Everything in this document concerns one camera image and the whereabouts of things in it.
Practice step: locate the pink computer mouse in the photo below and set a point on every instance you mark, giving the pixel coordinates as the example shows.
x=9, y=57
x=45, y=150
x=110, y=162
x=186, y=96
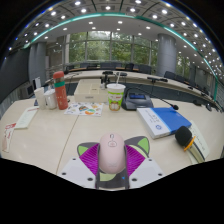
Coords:
x=112, y=153

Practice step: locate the ceiling lights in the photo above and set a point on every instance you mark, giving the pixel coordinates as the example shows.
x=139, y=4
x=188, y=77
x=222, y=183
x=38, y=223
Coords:
x=107, y=7

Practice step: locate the black conference microphone console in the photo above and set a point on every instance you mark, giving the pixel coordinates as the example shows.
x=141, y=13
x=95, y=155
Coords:
x=136, y=101

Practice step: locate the colourful sticker sheet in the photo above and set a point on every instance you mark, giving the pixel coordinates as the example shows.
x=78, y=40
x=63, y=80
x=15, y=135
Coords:
x=85, y=109

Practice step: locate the dark office chairs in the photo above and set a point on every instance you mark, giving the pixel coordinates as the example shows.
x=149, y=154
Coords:
x=170, y=74

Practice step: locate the black handheld microphone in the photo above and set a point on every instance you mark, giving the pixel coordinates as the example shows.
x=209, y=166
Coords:
x=183, y=135

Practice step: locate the red and white magazine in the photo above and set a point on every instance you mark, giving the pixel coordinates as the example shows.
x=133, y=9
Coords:
x=8, y=136

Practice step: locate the blue and white book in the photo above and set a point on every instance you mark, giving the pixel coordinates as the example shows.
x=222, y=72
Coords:
x=166, y=120

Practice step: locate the white lidded mug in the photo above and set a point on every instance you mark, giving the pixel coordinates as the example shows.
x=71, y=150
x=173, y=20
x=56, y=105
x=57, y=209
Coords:
x=51, y=99

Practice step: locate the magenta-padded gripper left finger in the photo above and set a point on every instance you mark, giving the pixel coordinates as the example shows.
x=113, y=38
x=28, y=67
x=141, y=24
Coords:
x=89, y=160

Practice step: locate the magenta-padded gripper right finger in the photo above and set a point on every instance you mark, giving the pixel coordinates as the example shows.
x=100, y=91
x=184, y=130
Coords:
x=135, y=161

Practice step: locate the cat-shaped mouse pad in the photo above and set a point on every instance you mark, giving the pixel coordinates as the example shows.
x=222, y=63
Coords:
x=142, y=145

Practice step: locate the green-printed paper cup with straw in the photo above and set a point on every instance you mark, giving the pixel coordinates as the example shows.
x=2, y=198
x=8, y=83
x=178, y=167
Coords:
x=115, y=98

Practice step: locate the long curved conference desk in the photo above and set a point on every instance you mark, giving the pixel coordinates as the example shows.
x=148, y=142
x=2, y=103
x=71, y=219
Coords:
x=133, y=76

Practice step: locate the cream booklet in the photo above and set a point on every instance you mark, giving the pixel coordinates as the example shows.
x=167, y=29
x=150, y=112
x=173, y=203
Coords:
x=26, y=117

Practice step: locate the white paper cup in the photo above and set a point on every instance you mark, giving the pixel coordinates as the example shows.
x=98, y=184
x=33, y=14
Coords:
x=40, y=98

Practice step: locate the red drink bottle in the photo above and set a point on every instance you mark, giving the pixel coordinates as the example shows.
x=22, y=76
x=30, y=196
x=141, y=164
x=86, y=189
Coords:
x=60, y=91

